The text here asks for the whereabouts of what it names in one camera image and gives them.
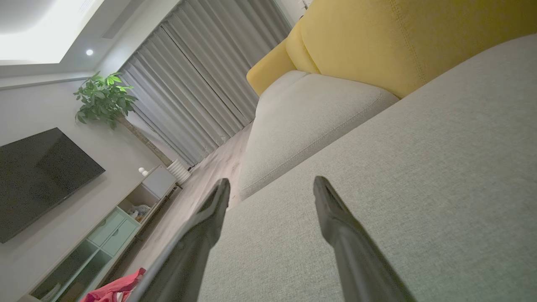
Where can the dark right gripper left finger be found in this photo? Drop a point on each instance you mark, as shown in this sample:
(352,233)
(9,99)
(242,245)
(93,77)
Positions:
(197,243)

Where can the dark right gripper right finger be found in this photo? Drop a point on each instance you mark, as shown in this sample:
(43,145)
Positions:
(352,251)

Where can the red basketball jersey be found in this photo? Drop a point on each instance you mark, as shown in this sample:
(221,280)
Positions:
(113,289)

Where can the pale plush toy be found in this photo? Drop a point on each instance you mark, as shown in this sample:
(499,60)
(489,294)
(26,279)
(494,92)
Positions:
(139,212)

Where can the white ribbed plant pot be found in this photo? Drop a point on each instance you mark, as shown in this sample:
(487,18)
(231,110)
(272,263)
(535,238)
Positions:
(179,171)

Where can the white mint TV cabinet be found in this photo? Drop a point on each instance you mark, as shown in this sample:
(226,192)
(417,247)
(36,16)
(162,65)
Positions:
(117,230)

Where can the small white ornaments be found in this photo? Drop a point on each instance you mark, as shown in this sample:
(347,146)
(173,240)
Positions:
(143,171)

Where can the grey pleated curtain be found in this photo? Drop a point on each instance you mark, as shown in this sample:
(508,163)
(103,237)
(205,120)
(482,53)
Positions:
(201,75)

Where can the black flat television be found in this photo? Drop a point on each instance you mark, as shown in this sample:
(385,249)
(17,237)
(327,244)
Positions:
(37,180)

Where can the green potted tree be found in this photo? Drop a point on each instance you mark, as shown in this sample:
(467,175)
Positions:
(105,98)

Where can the yellow sofa backrest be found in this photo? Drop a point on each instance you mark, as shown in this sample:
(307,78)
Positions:
(377,37)

